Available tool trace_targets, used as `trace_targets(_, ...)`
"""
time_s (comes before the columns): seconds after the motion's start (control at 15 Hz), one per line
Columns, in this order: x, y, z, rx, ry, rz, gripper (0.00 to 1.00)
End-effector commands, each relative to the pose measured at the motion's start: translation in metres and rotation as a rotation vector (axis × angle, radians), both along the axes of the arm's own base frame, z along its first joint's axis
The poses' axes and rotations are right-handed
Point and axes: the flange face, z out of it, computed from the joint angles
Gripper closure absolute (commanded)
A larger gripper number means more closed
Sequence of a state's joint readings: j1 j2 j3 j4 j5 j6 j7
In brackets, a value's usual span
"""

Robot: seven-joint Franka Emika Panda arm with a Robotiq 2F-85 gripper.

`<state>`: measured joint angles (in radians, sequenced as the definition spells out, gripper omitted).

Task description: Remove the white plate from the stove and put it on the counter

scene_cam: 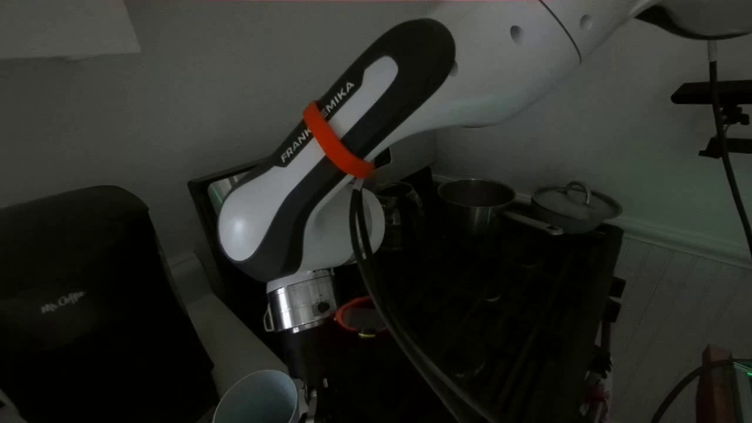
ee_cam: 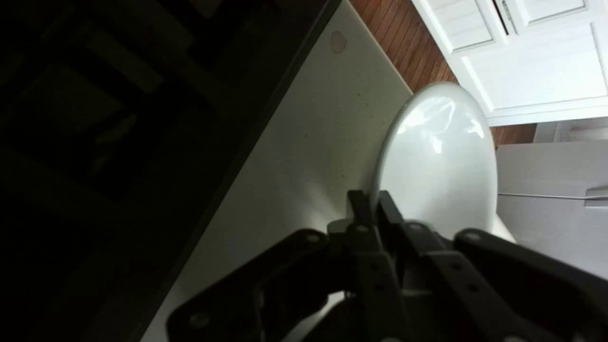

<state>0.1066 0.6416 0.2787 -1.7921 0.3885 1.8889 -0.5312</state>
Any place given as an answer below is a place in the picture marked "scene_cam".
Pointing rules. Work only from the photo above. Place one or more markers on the black coffee maker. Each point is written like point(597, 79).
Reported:
point(89, 328)

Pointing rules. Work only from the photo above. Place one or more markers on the pale green mug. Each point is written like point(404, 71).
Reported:
point(259, 398)

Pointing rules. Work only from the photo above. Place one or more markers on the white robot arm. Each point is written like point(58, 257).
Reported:
point(303, 210)

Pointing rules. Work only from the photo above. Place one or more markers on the steel saucepan with handle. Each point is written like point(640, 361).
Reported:
point(481, 206)

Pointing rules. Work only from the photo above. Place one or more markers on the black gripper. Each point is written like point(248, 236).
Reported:
point(319, 361)

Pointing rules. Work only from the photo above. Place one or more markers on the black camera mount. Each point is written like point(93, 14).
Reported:
point(726, 101)

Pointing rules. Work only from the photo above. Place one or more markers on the steel pot lid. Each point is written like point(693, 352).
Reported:
point(574, 209)

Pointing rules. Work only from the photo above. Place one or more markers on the black gas stove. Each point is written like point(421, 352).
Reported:
point(504, 328)

